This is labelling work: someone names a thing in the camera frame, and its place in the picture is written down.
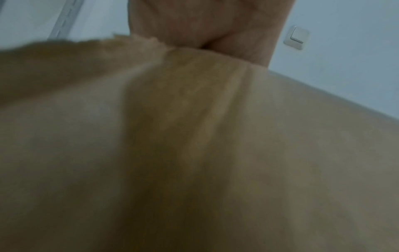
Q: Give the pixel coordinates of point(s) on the person's left hand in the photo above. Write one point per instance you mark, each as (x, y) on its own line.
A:
(212, 22)

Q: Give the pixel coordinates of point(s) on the brown cardboard box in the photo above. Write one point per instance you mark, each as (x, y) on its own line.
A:
(199, 147)

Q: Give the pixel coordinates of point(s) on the grey metal shelf rack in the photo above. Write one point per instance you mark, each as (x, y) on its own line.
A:
(67, 18)

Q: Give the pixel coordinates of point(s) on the white wall switch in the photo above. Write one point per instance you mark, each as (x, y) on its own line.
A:
(296, 37)

